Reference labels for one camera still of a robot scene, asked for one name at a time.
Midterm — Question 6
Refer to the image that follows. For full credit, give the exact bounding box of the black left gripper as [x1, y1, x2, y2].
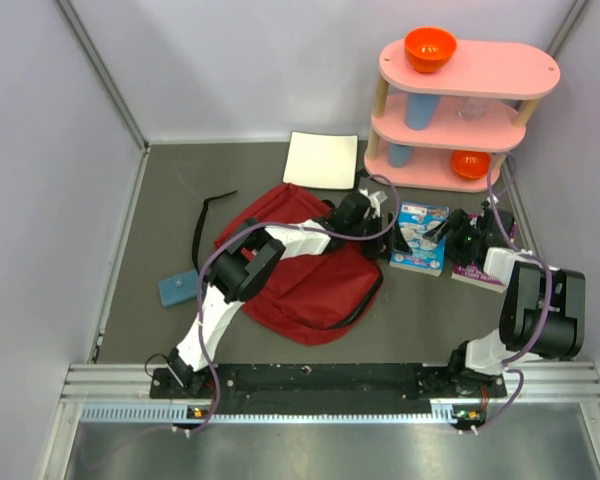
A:
[346, 211, 411, 260]

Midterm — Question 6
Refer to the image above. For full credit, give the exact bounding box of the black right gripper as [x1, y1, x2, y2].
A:
[422, 209, 483, 268]

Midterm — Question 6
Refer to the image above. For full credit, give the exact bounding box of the blue comic book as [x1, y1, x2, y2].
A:
[389, 201, 450, 277]

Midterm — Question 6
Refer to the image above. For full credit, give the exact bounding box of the purple Treehouse book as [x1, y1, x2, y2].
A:
[451, 212, 516, 293]

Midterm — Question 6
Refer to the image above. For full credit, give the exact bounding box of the red student backpack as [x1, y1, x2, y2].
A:
[192, 169, 385, 347]

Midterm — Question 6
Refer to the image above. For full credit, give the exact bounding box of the blue snap wallet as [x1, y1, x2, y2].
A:
[158, 269, 198, 308]

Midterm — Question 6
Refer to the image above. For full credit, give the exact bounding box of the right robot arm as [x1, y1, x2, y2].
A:
[423, 205, 586, 396]

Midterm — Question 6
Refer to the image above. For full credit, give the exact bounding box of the orange bowl bottom shelf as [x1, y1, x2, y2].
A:
[450, 150, 492, 180]

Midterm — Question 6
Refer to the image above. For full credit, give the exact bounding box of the orange bowl shelf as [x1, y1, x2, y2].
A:
[450, 150, 492, 180]
[404, 27, 457, 74]

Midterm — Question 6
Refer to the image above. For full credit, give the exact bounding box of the blue cup bottom shelf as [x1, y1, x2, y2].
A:
[387, 143, 413, 168]

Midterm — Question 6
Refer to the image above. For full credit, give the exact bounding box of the blue cup shelf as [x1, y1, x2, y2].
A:
[405, 93, 440, 130]
[387, 143, 413, 168]

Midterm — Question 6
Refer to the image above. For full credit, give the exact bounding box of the pink three-tier shelf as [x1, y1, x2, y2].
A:
[364, 40, 561, 193]

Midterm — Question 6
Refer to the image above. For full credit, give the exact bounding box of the blue cup middle shelf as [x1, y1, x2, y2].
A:
[405, 93, 440, 130]

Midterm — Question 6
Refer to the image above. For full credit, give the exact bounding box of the clear glass cup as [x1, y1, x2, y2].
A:
[457, 97, 490, 121]

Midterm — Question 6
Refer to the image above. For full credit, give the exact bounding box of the orange bowl top shelf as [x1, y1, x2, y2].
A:
[404, 27, 457, 74]

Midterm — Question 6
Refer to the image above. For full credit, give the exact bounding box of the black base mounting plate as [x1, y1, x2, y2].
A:
[150, 363, 507, 415]

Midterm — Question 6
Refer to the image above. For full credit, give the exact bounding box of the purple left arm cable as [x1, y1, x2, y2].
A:
[172, 173, 400, 436]

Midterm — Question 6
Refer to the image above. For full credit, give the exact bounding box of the slotted cable duct rail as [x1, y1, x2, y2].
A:
[79, 397, 486, 425]

